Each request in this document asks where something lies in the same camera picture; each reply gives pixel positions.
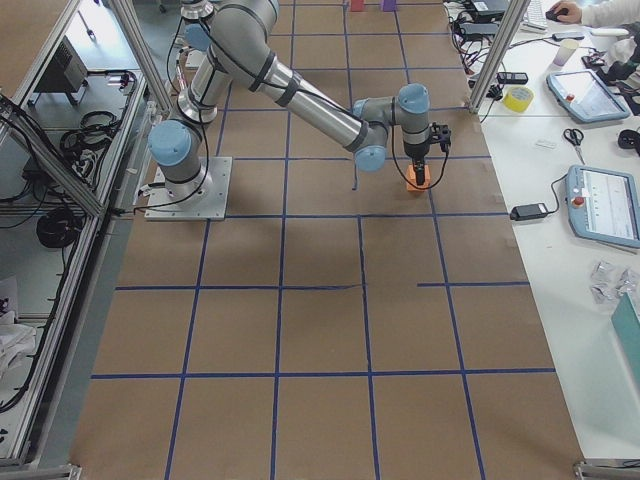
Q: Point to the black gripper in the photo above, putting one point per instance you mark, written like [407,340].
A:
[415,152]

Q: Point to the orange foam block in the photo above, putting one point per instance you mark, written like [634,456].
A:
[411,181]

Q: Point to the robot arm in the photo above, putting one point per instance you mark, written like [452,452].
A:
[234,37]

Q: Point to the black power adapter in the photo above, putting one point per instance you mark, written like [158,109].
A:
[526,212]

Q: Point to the yellow tape roll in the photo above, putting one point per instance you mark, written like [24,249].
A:
[518,98]

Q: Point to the purple foam block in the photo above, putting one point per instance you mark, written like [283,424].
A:
[388,5]

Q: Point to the pink foam block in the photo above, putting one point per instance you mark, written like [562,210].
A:
[356,5]

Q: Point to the blue teach pendant far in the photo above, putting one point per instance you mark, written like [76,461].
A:
[586,97]

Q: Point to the blue teach pendant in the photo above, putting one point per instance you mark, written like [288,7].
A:
[586,97]
[603,205]

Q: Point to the blue teach pendant near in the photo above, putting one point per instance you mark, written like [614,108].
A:
[603,205]

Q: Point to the white paper cup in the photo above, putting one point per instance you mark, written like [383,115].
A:
[566,49]

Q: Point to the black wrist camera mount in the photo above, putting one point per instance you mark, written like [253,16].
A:
[440,134]

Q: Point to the black handled scissors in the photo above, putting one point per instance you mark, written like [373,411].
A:
[575,137]

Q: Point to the aluminium frame post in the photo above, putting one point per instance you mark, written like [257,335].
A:
[508,28]

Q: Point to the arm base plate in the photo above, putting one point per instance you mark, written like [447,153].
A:
[203,198]

